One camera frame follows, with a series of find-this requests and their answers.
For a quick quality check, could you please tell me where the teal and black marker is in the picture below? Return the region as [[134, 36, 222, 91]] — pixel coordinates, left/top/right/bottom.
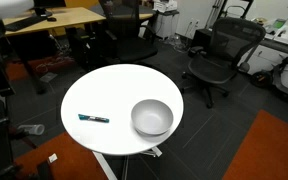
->
[[77, 113, 111, 124]]

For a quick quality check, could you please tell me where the grey round bowl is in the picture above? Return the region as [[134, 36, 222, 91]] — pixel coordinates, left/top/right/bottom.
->
[[130, 98, 175, 137]]

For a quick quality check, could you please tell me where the black high-back office chair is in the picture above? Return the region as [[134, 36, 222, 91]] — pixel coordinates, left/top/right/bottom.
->
[[97, 0, 160, 66]]

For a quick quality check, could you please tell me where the small white cabinet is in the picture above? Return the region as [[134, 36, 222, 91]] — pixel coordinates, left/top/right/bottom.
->
[[153, 11, 180, 39]]

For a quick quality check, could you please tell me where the black mesh office chair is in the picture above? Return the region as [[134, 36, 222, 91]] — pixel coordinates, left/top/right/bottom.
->
[[180, 17, 267, 109]]

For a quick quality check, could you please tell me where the black floor box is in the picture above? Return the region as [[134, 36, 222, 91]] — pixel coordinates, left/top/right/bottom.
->
[[192, 28, 218, 51]]

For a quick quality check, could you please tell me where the black computer tower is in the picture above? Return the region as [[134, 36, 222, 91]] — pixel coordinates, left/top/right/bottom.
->
[[65, 27, 97, 69]]

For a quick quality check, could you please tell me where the white table base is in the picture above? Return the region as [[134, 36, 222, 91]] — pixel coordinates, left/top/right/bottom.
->
[[92, 146, 163, 180]]

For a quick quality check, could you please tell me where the white printer box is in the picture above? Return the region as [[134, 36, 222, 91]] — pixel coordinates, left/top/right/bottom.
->
[[152, 0, 180, 14]]

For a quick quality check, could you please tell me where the wooden top desk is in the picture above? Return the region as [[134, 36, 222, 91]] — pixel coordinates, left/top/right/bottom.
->
[[2, 6, 107, 94]]

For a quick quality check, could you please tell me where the white floor card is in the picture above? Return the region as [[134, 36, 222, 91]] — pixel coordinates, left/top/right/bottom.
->
[[47, 153, 59, 164]]

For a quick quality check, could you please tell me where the black electric scooter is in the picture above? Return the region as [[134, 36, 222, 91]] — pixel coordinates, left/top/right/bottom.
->
[[250, 49, 288, 104]]

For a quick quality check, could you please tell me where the black monitor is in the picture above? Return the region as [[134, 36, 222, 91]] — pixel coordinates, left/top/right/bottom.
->
[[33, 0, 67, 18]]

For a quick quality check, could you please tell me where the black keyboard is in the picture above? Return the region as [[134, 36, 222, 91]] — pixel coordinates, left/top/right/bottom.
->
[[4, 15, 48, 33]]

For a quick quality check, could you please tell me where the white desk with cabinets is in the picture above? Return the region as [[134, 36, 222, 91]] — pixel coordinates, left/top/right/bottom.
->
[[240, 18, 288, 94]]

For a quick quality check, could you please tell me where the metal stand frame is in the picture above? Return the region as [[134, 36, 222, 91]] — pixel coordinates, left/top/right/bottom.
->
[[205, 0, 255, 22]]

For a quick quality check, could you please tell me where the black stand post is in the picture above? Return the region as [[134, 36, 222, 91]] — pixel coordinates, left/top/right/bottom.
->
[[36, 160, 55, 180]]

